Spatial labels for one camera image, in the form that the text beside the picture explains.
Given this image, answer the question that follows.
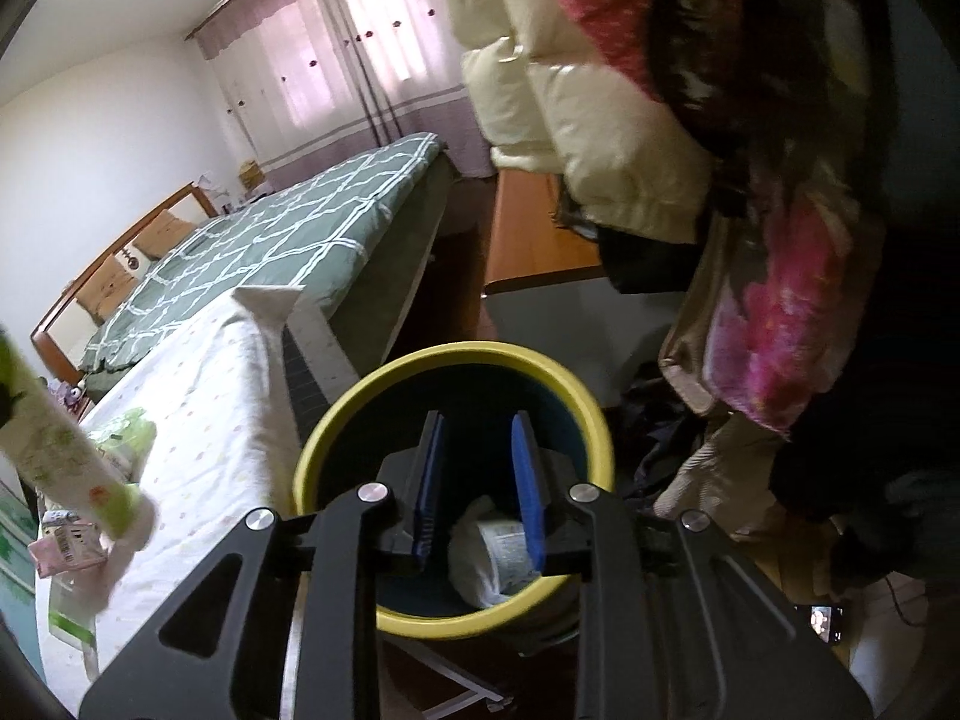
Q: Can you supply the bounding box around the yellow rimmed trash bin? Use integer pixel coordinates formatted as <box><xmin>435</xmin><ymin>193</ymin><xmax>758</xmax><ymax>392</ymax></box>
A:
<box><xmin>293</xmin><ymin>341</ymin><xmax>613</xmax><ymax>640</ymax></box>

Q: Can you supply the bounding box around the right brown pillow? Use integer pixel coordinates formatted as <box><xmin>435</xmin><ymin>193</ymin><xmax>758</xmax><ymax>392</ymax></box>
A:
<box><xmin>133</xmin><ymin>210</ymin><xmax>197</xmax><ymax>260</ymax></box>

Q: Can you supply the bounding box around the left brown pillow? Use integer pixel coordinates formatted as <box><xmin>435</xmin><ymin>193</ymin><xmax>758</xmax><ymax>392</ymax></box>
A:
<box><xmin>75</xmin><ymin>255</ymin><xmax>139</xmax><ymax>325</ymax></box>

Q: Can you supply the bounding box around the white dotted table cloth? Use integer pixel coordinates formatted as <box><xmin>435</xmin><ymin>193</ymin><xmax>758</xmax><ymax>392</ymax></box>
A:
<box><xmin>32</xmin><ymin>283</ymin><xmax>362</xmax><ymax>717</ymax></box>

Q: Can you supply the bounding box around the green plastic bottle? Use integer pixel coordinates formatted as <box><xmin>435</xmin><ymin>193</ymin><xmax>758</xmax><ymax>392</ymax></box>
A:
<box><xmin>89</xmin><ymin>408</ymin><xmax>158</xmax><ymax>483</ymax></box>

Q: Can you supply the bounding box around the green checked duvet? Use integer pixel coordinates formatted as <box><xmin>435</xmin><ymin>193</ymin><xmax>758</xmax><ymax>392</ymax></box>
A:
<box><xmin>78</xmin><ymin>132</ymin><xmax>446</xmax><ymax>376</ymax></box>

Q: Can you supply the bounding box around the wooden bed with headboard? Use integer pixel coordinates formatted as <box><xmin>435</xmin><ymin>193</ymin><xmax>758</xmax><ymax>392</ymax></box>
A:
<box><xmin>29</xmin><ymin>131</ymin><xmax>459</xmax><ymax>392</ymax></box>

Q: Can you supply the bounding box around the pink floral garment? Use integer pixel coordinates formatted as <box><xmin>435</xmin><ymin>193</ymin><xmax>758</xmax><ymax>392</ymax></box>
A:
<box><xmin>659</xmin><ymin>160</ymin><xmax>867</xmax><ymax>436</ymax></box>

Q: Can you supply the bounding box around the pink white curtain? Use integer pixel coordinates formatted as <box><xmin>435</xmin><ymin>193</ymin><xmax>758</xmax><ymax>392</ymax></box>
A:
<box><xmin>190</xmin><ymin>0</ymin><xmax>494</xmax><ymax>188</ymax></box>

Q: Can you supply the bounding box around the smartphone on floor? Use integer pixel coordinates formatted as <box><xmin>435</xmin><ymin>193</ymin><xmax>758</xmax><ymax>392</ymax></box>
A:
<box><xmin>794</xmin><ymin>601</ymin><xmax>853</xmax><ymax>647</ymax></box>

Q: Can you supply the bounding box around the cream puffer jacket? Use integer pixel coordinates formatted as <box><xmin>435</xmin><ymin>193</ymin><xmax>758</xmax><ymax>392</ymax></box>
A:
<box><xmin>446</xmin><ymin>0</ymin><xmax>709</xmax><ymax>244</ymax></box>

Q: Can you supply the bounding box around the wooden desk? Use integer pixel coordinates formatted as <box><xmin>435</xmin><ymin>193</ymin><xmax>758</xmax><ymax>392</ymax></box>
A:
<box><xmin>483</xmin><ymin>169</ymin><xmax>604</xmax><ymax>298</ymax></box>

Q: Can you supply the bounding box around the green white paper cup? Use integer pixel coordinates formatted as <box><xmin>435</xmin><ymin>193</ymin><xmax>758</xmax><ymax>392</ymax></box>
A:
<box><xmin>2</xmin><ymin>333</ymin><xmax>143</xmax><ymax>539</ymax></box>

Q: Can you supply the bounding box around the small pink carton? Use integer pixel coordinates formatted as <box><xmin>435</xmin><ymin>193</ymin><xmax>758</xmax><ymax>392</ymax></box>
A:
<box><xmin>28</xmin><ymin>509</ymin><xmax>107</xmax><ymax>578</ymax></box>

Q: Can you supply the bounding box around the brown pillow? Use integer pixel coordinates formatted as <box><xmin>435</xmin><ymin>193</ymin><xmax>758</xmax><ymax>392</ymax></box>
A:
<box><xmin>75</xmin><ymin>255</ymin><xmax>139</xmax><ymax>325</ymax></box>
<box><xmin>133</xmin><ymin>210</ymin><xmax>197</xmax><ymax>260</ymax></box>

